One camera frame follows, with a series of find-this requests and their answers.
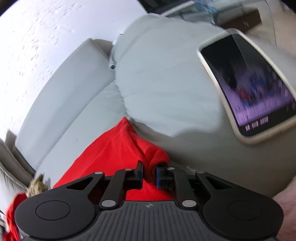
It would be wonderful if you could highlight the person's right hand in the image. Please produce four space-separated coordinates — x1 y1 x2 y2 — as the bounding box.
273 183 296 241

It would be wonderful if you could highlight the smartphone in beige case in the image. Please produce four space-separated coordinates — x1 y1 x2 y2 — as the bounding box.
197 29 295 145

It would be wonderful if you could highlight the tan khaki garment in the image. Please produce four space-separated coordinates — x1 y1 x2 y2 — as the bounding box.
26 174 48 198

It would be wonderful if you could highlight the white charging cable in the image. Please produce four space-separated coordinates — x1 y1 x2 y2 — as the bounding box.
108 39 121 70

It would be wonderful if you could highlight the grey sofa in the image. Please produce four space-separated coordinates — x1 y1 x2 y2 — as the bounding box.
10 15 295 197

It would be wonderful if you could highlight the red t-shirt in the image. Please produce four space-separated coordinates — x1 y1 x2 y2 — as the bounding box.
3 118 178 240

